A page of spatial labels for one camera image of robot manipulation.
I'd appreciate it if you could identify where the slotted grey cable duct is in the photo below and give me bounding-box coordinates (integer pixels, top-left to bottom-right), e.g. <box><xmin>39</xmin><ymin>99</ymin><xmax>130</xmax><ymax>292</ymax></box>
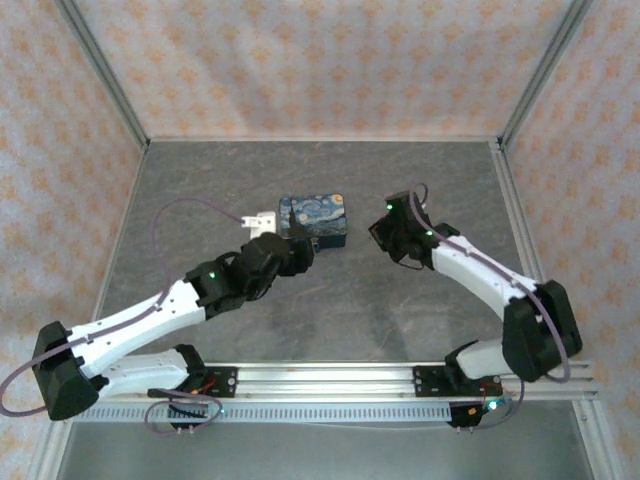
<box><xmin>74</xmin><ymin>404</ymin><xmax>454</xmax><ymax>425</ymax></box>

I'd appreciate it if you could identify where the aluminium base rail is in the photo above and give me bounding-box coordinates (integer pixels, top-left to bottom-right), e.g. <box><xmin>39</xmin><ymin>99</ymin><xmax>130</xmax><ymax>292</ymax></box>
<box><xmin>59</xmin><ymin>360</ymin><xmax>601</xmax><ymax>402</ymax></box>

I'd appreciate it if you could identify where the starry night print box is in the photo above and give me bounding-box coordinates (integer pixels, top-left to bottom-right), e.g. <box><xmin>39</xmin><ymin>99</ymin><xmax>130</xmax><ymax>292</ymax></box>
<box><xmin>278</xmin><ymin>193</ymin><xmax>350</xmax><ymax>252</ymax></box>

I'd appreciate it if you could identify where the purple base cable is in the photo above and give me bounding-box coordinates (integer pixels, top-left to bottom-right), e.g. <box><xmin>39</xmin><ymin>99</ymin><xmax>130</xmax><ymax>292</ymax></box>
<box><xmin>458</xmin><ymin>380</ymin><xmax>527</xmax><ymax>432</ymax></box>
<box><xmin>143</xmin><ymin>388</ymin><xmax>224</xmax><ymax>437</ymax></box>

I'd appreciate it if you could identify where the grey metal lower panel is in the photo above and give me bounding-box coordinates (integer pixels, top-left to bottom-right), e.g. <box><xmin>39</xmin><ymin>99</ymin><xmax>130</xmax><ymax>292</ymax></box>
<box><xmin>58</xmin><ymin>422</ymin><xmax>597</xmax><ymax>480</ymax></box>

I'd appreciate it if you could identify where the thin aluminium rear bar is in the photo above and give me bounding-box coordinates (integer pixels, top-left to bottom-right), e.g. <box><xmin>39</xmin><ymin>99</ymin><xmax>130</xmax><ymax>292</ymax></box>
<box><xmin>147</xmin><ymin>135</ymin><xmax>502</xmax><ymax>144</ymax></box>

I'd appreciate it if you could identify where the aluminium table side rail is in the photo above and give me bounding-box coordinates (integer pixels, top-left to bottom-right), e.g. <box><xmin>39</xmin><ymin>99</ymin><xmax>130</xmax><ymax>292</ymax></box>
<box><xmin>92</xmin><ymin>142</ymin><xmax>151</xmax><ymax>321</ymax></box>
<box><xmin>491</xmin><ymin>139</ymin><xmax>552</xmax><ymax>301</ymax></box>

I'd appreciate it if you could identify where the aluminium corner post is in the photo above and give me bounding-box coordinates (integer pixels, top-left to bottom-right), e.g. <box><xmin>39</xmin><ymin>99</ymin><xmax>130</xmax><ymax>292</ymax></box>
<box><xmin>53</xmin><ymin>0</ymin><xmax>152</xmax><ymax>152</ymax></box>
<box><xmin>498</xmin><ymin>0</ymin><xmax>595</xmax><ymax>147</ymax></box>

